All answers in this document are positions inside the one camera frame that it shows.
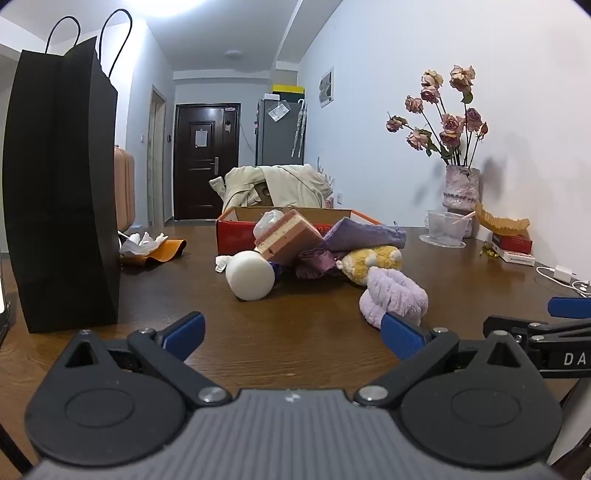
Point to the yellow black box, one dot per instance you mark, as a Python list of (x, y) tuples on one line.
[(288, 89)]

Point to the orange cloth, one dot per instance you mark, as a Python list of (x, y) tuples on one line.
[(164, 251)]

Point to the framed wall picture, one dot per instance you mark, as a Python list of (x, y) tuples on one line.
[(327, 87)]

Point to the lavender fluffy headband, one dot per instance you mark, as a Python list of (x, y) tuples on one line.
[(397, 290)]

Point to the brown cardboard box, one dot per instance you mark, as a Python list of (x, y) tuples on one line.
[(263, 196)]

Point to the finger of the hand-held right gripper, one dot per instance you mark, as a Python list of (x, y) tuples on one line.
[(570, 307), (508, 325)]

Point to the yellow plush toy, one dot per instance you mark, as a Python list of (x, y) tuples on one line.
[(374, 263)]

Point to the brown paper baking liners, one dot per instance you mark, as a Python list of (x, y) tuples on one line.
[(501, 224)]

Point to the white flat box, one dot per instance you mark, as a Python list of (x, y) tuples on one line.
[(519, 258)]

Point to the white folded umbrella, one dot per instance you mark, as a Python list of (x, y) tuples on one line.
[(300, 129)]

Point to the pink layered sponge block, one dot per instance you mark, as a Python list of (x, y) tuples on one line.
[(291, 237)]

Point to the red cardboard shoebox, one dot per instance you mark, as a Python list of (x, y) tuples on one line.
[(231, 235)]

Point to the dark brown entrance door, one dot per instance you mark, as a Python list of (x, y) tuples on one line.
[(205, 161)]

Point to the small gold wrapped candies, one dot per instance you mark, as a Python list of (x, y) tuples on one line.
[(488, 251)]

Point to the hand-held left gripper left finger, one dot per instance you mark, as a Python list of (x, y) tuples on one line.
[(185, 330)]

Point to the grey refrigerator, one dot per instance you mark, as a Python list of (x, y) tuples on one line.
[(277, 138)]

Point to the purple knitted pouch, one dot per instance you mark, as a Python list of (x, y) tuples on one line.
[(364, 233)]

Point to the light interior door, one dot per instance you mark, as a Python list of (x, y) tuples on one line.
[(156, 157)]

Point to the black paper shopping bag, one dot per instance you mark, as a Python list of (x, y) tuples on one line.
[(64, 194)]

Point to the clear plastic lid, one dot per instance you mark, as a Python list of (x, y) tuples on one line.
[(427, 241)]

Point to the mauve satin scrunchie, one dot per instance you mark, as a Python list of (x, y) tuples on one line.
[(316, 263)]

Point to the dried pink roses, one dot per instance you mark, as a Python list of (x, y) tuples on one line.
[(450, 124)]

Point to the tan suitcase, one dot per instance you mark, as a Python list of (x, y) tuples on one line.
[(125, 184)]

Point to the small crumpled white tissue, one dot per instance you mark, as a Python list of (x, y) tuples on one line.
[(222, 263)]

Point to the beige coat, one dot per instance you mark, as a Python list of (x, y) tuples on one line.
[(286, 187)]

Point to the crumpled white plastic bag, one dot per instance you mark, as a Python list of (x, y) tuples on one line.
[(141, 244)]

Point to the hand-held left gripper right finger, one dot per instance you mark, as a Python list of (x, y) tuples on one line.
[(400, 336)]

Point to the pink textured vase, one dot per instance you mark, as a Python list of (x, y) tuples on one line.
[(461, 194)]

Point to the red and white books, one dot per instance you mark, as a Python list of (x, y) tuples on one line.
[(512, 242)]

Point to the white charger plug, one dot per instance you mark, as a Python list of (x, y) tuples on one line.
[(562, 272)]

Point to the clear plastic cup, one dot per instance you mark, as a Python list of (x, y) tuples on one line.
[(445, 228)]

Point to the white wall outlet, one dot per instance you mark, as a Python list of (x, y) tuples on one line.
[(338, 199)]

